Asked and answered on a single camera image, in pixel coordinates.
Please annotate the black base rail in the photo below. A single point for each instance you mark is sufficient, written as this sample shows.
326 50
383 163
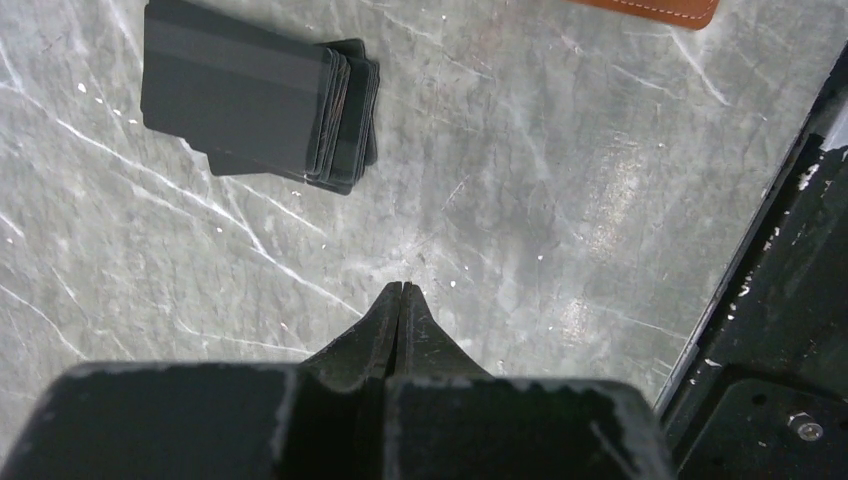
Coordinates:
761 391

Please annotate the brown leather card holder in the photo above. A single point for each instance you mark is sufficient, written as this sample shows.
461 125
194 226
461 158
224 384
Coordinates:
689 14

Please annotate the black card stack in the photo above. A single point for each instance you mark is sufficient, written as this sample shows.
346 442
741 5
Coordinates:
255 101

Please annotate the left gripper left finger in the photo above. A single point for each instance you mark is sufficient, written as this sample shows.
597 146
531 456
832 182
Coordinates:
319 419

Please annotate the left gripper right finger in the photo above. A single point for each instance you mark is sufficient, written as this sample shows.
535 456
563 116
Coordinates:
475 426

